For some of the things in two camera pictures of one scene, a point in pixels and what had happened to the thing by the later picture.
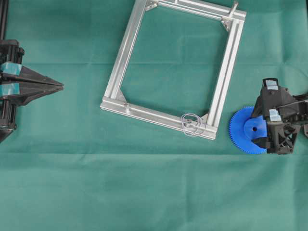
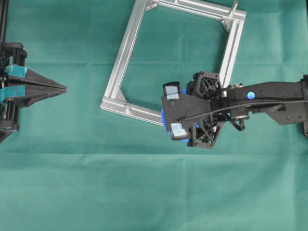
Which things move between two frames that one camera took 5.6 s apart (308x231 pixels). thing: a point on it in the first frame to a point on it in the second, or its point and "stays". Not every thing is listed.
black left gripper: x=12 y=56 stays
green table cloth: x=70 y=165 stays
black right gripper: x=281 y=134 to x=208 y=109
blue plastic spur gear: x=245 y=126 to x=165 y=125
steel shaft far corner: x=235 y=6 stays
